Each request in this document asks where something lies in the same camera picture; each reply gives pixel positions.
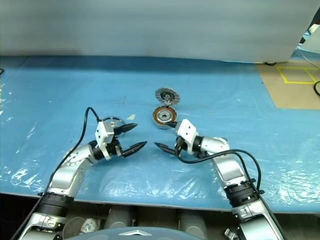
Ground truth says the brown cardboard sheet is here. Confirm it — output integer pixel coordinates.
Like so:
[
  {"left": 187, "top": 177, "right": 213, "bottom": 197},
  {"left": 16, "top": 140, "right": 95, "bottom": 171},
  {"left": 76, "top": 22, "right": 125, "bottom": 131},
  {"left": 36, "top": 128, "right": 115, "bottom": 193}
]
[{"left": 255, "top": 60, "right": 320, "bottom": 110}]

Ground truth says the grey robot torso with chevron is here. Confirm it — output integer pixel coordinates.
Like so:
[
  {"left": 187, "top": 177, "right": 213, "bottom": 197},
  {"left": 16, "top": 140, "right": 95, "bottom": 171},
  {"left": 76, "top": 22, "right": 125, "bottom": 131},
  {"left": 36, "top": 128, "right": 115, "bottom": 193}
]
[{"left": 63, "top": 225, "right": 209, "bottom": 240}]

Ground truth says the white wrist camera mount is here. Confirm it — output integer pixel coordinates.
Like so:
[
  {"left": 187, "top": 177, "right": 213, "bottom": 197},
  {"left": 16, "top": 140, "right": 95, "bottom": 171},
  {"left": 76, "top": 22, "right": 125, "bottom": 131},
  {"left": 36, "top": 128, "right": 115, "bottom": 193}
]
[
  {"left": 94, "top": 121, "right": 116, "bottom": 161},
  {"left": 174, "top": 119, "right": 199, "bottom": 154}
]

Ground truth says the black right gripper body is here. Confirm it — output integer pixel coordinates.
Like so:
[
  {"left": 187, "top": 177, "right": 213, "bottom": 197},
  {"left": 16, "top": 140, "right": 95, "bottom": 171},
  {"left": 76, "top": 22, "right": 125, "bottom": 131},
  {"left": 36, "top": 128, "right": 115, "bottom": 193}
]
[{"left": 174, "top": 136, "right": 188, "bottom": 157}]

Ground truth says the silver finned rotor disc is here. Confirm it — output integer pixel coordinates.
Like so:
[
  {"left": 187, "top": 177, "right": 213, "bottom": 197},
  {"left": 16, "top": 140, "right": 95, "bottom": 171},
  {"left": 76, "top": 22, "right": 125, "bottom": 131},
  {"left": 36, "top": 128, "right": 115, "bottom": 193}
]
[{"left": 154, "top": 87, "right": 178, "bottom": 108}]

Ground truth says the grey rounded cylinder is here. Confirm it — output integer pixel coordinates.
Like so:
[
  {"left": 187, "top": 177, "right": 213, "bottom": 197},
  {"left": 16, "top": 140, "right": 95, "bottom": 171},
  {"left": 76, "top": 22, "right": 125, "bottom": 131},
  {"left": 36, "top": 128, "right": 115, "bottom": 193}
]
[
  {"left": 178, "top": 209, "right": 209, "bottom": 239},
  {"left": 103, "top": 205, "right": 136, "bottom": 230}
]

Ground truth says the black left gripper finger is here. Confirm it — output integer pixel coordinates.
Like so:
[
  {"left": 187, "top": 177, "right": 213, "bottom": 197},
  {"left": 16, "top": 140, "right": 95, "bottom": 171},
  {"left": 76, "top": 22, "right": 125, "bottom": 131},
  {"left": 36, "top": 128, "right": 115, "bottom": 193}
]
[
  {"left": 116, "top": 122, "right": 139, "bottom": 136},
  {"left": 122, "top": 140, "right": 148, "bottom": 158}
]

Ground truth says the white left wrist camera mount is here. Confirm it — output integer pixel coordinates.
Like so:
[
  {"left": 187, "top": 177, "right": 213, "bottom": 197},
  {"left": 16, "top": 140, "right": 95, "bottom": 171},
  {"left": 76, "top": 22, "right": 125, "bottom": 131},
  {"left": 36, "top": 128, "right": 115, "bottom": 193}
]
[{"left": 94, "top": 121, "right": 116, "bottom": 161}]

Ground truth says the blue plastic table sheet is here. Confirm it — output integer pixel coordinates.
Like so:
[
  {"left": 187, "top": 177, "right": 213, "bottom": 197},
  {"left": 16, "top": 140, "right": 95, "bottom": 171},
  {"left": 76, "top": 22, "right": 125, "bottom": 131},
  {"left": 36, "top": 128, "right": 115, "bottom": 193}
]
[{"left": 0, "top": 55, "right": 320, "bottom": 214}]

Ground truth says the silver round motor cover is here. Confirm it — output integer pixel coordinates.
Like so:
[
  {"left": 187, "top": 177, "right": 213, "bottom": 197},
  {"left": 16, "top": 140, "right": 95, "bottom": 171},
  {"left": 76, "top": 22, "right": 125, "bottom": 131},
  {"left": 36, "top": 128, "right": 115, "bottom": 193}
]
[{"left": 102, "top": 115, "right": 126, "bottom": 134}]

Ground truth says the yellow tape square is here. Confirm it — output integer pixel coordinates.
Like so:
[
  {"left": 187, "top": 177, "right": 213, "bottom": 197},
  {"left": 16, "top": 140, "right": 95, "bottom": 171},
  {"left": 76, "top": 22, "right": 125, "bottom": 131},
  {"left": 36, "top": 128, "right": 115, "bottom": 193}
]
[{"left": 275, "top": 66, "right": 320, "bottom": 85}]

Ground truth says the small silver metal bracket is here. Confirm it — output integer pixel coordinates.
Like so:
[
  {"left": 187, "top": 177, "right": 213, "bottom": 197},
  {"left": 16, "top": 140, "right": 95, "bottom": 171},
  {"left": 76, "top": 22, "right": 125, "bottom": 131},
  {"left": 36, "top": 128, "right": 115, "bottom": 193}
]
[{"left": 223, "top": 227, "right": 239, "bottom": 240}]

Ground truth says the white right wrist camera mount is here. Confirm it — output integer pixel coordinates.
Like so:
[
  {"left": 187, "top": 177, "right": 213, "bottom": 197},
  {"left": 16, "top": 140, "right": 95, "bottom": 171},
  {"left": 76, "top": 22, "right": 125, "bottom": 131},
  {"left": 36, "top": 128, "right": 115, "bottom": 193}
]
[{"left": 174, "top": 119, "right": 199, "bottom": 154}]

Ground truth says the white backdrop board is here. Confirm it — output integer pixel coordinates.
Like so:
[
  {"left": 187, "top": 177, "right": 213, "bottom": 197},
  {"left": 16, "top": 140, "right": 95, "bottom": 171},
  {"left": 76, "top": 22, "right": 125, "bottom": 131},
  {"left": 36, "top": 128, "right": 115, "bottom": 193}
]
[{"left": 0, "top": 0, "right": 316, "bottom": 64}]

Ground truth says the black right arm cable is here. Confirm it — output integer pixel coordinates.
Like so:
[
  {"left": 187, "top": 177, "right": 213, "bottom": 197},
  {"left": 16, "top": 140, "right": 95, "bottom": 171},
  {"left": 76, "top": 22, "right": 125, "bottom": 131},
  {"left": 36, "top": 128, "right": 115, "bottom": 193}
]
[{"left": 177, "top": 148, "right": 265, "bottom": 195}]

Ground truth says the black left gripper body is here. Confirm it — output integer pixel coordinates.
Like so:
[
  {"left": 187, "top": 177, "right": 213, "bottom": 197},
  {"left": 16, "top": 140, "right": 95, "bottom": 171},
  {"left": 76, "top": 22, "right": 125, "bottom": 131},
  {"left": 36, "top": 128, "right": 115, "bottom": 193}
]
[{"left": 107, "top": 126, "right": 126, "bottom": 158}]

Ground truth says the white crumpled object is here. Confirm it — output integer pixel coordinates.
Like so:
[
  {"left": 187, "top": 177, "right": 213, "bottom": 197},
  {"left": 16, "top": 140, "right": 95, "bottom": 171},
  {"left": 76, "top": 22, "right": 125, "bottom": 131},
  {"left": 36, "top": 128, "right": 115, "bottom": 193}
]
[{"left": 80, "top": 216, "right": 98, "bottom": 233}]

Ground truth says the motor stator with copper windings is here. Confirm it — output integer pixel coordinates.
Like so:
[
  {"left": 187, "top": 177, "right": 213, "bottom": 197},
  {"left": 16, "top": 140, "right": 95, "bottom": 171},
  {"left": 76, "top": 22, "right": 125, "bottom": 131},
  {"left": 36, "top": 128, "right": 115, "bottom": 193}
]
[{"left": 151, "top": 105, "right": 179, "bottom": 131}]

